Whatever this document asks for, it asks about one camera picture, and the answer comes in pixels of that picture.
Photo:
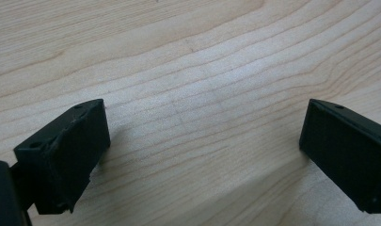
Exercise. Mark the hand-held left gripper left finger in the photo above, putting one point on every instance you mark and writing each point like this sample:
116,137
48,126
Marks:
69,150

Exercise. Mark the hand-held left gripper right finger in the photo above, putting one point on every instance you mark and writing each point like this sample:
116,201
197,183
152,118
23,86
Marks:
345,150

